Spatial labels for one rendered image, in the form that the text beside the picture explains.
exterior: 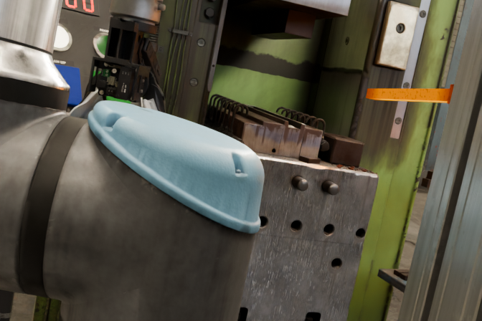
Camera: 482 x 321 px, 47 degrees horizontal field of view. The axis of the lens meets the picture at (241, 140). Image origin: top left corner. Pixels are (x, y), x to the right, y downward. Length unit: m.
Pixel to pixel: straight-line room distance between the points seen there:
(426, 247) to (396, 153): 1.41
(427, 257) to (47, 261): 0.21
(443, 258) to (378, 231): 1.46
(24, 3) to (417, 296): 0.27
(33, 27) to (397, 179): 1.39
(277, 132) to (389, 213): 0.51
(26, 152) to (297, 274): 1.08
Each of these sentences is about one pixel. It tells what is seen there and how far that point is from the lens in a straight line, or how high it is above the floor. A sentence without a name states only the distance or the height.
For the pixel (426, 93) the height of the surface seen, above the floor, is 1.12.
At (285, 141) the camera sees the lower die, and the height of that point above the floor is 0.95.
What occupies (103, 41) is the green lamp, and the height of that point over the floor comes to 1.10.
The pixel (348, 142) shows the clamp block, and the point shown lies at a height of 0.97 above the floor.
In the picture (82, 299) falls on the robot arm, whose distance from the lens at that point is 0.34.
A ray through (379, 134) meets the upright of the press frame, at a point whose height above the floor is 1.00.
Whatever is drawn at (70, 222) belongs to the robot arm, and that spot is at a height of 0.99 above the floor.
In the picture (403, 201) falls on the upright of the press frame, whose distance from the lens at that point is 1.68.
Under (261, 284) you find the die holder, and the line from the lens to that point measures 1.34.
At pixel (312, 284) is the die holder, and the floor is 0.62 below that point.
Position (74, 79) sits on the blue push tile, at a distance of 1.03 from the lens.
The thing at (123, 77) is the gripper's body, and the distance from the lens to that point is 0.82.
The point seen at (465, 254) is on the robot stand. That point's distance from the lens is 0.17.
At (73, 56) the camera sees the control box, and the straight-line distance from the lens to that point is 1.06.
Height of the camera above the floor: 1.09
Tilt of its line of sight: 7 degrees down
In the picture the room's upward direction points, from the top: 11 degrees clockwise
